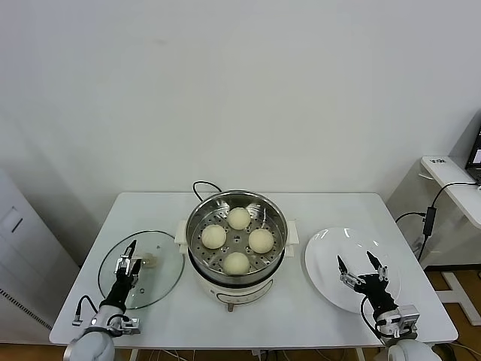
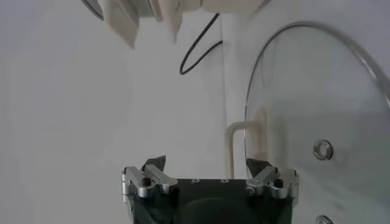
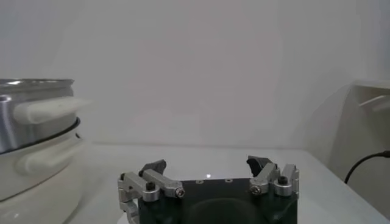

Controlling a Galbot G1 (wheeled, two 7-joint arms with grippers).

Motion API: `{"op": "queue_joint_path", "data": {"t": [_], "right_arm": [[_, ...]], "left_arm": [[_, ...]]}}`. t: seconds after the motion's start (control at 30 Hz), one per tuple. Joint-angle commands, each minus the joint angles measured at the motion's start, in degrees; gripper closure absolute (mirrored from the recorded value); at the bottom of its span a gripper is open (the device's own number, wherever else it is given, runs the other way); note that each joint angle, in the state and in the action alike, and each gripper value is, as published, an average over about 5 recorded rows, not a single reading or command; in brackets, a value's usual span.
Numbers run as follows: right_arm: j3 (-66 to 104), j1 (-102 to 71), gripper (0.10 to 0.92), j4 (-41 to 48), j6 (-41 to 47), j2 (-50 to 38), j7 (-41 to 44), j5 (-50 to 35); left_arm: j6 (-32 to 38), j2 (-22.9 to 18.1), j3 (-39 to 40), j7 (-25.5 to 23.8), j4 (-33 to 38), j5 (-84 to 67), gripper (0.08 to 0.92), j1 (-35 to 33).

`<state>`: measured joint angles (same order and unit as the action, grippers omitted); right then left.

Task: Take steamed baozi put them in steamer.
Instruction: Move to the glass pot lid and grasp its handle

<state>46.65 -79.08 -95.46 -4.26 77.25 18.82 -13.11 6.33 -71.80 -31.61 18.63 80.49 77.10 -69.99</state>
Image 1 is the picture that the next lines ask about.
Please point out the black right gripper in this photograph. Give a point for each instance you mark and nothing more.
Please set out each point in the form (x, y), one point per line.
(376, 291)

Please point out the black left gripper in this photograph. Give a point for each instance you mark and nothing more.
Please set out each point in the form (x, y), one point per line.
(122, 287)

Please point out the white steamed baozi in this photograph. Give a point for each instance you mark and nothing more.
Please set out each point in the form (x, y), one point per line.
(261, 240)
(214, 237)
(236, 263)
(238, 218)

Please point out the perforated steel steamer basket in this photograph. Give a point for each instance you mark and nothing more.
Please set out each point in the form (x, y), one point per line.
(203, 214)

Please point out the white round plate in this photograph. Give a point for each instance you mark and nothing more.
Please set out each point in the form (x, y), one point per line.
(327, 270)

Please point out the white table leg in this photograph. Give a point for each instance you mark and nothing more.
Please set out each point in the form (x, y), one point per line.
(360, 355)
(134, 355)

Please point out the white desk foot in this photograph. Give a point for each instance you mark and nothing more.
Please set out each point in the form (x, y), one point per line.
(462, 297)

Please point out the white cabinet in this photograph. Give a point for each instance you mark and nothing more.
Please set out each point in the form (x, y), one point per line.
(22, 244)

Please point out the cream electric cooker base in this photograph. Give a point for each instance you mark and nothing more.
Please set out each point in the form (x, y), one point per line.
(240, 295)

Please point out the white side desk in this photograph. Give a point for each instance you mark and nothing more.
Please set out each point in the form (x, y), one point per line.
(451, 173)

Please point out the black laptop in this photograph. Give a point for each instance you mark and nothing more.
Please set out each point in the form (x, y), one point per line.
(475, 158)

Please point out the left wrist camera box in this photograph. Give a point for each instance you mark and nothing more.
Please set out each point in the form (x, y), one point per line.
(127, 325)

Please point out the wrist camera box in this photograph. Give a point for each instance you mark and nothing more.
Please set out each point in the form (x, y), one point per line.
(406, 319)
(127, 325)

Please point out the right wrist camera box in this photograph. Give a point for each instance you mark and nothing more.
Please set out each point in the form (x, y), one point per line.
(406, 319)

